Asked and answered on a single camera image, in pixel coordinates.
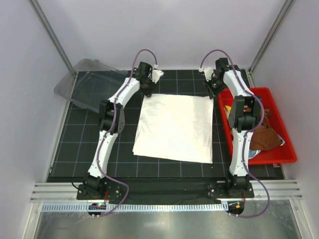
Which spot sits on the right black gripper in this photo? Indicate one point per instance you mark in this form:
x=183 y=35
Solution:
x=213 y=92

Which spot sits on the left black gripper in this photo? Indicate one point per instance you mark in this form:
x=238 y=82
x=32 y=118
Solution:
x=149 y=92

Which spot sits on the white towel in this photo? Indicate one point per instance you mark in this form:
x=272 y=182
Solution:
x=175 y=127

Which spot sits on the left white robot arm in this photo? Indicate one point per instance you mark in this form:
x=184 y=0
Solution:
x=111 y=123

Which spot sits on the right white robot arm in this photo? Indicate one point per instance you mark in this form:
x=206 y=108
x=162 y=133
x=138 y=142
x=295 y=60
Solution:
x=243 y=119

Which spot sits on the colourful patterned cloth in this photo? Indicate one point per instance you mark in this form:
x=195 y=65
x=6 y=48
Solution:
x=227 y=110

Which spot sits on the clear plastic container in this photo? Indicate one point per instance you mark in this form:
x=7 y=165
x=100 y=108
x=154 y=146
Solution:
x=92 y=82

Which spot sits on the brown towel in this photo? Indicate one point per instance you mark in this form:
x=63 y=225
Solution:
x=265 y=138

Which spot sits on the blue white cloth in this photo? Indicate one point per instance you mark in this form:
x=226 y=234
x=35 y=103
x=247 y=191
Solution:
x=253 y=153

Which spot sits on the red plastic bin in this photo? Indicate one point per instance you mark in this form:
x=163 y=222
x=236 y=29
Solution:
x=279 y=155

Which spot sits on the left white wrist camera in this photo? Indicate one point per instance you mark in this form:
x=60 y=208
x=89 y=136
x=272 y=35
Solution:
x=156 y=74

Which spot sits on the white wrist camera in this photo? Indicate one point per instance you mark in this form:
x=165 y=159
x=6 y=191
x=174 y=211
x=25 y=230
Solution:
x=207 y=72
x=156 y=74

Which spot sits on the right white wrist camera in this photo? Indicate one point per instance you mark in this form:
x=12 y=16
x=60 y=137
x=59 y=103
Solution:
x=207 y=72

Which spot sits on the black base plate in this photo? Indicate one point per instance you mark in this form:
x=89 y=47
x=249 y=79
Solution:
x=160 y=190

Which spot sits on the slotted cable duct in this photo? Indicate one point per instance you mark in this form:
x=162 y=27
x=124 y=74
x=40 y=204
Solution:
x=99 y=207

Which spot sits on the aluminium rail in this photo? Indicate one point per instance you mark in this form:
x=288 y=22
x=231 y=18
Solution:
x=59 y=192

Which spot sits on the right aluminium frame post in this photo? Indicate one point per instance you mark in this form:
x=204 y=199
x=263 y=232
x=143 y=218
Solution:
x=280 y=17

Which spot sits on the aluminium frame post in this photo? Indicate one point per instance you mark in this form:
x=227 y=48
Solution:
x=280 y=17
x=51 y=34

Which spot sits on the left aluminium frame post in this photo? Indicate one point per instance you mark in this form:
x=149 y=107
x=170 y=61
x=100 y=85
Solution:
x=51 y=34

